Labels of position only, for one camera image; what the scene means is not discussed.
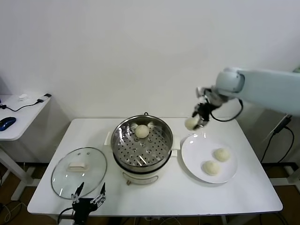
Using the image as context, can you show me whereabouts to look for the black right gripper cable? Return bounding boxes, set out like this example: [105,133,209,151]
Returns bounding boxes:
[210,98,244,122]

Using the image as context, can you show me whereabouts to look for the white side desk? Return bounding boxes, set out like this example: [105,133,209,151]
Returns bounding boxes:
[0,93,52,202]

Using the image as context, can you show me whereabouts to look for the stainless steel steamer basket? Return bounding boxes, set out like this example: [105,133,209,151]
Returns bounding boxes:
[104,114,181,173]

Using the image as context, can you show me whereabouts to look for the blue computer mouse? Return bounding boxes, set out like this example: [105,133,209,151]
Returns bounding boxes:
[0,116,17,131]

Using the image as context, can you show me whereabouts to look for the cream electric cooking pot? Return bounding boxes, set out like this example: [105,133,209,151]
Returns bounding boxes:
[103,139,181,187]

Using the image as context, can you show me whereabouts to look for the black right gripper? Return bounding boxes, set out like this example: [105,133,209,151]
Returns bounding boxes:
[192,102,215,129]

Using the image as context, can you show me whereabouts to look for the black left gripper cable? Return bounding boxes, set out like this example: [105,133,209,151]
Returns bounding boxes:
[58,206,75,225]

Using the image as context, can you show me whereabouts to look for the white steamed baozi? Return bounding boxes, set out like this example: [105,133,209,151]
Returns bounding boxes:
[184,117,200,131]
[134,125,149,139]
[202,160,221,176]
[213,148,231,162]

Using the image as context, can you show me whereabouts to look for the white round plate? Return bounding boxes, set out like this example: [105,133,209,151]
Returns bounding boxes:
[181,133,239,184]

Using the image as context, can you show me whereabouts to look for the glass pot lid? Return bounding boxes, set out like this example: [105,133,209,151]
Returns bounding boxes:
[51,147,108,200]

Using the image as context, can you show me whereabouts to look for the black power adapter cable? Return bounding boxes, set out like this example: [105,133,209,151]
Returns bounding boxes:
[260,114,295,165]

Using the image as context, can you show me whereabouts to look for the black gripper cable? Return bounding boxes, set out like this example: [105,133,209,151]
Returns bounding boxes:
[210,98,244,122]
[58,206,75,225]

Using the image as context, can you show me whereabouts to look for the black desk cable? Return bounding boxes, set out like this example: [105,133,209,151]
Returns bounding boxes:
[0,99,45,113]

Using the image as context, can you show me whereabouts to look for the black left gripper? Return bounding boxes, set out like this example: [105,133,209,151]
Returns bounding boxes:
[71,182,106,224]

